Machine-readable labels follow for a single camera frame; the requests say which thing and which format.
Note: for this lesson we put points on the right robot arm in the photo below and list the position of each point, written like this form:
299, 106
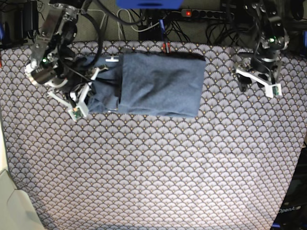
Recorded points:
59, 31

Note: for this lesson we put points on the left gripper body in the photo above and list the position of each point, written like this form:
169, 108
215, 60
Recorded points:
263, 63

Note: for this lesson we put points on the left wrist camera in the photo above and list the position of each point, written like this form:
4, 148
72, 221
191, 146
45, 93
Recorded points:
273, 90

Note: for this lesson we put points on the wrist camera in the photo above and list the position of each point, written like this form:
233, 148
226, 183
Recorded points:
273, 90
78, 113

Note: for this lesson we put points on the black OpenArm box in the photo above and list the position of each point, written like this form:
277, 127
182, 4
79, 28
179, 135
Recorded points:
293, 212

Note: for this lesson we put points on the beige furniture corner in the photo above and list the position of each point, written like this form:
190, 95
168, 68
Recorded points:
16, 209

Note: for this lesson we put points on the blue T-shirt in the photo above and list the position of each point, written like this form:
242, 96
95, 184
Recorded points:
150, 84

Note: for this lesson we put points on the red table clamp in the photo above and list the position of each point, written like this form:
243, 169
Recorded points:
166, 47

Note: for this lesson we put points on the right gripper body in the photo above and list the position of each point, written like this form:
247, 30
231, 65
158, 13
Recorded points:
65, 74

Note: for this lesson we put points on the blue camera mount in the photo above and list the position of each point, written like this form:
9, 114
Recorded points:
149, 4

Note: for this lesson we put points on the black power strip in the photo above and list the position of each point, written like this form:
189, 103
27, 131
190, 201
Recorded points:
203, 14

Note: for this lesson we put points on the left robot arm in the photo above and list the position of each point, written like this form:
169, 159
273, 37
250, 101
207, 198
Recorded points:
271, 40

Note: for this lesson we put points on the fan-patterned tablecloth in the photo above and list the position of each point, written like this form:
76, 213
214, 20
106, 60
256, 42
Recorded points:
227, 169

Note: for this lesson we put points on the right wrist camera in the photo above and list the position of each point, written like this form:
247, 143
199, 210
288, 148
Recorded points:
78, 113

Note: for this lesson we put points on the black power adapter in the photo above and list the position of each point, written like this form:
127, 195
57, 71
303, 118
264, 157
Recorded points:
26, 20

